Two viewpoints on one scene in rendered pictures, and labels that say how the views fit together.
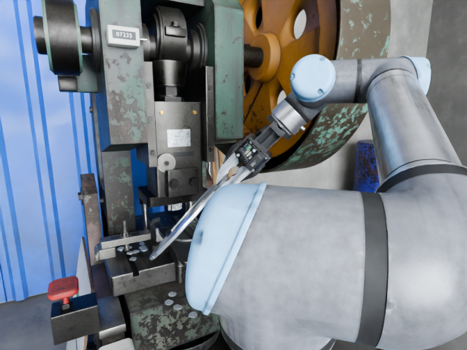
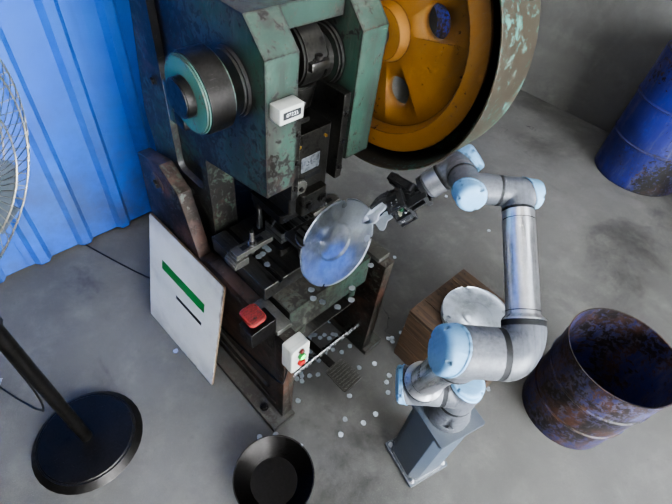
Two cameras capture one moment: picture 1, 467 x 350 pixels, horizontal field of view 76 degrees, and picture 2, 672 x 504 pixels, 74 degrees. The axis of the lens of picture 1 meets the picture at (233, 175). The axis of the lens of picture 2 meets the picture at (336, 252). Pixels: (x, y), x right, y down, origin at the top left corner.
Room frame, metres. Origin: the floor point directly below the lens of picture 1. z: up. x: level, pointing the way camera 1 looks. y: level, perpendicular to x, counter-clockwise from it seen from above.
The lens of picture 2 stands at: (-0.13, 0.45, 1.86)
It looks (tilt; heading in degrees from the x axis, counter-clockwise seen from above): 48 degrees down; 338
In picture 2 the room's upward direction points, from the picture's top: 9 degrees clockwise
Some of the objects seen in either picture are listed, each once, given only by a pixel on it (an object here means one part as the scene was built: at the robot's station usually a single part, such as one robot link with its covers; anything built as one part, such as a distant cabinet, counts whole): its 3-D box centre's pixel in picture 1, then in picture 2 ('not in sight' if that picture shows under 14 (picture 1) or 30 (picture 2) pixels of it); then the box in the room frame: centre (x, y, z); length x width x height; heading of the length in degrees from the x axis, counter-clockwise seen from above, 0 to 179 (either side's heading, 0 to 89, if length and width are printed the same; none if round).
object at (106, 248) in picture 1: (122, 235); (249, 243); (0.89, 0.35, 0.76); 0.17 x 0.06 x 0.10; 118
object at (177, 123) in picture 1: (174, 145); (300, 162); (0.93, 0.18, 1.04); 0.17 x 0.15 x 0.30; 28
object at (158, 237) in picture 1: (174, 226); (290, 222); (0.96, 0.20, 0.76); 0.15 x 0.09 x 0.05; 118
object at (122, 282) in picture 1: (175, 248); (288, 238); (0.97, 0.20, 0.68); 0.45 x 0.30 x 0.06; 118
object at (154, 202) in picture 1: (172, 196); (289, 198); (0.97, 0.20, 0.86); 0.20 x 0.16 x 0.05; 118
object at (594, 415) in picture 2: not in sight; (591, 382); (0.34, -0.95, 0.24); 0.42 x 0.42 x 0.48
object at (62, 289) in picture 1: (64, 298); (253, 321); (0.61, 0.38, 0.72); 0.07 x 0.06 x 0.08; 28
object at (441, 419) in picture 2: not in sight; (451, 404); (0.31, -0.20, 0.50); 0.15 x 0.15 x 0.10
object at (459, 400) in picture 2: not in sight; (460, 387); (0.31, -0.20, 0.62); 0.13 x 0.12 x 0.14; 73
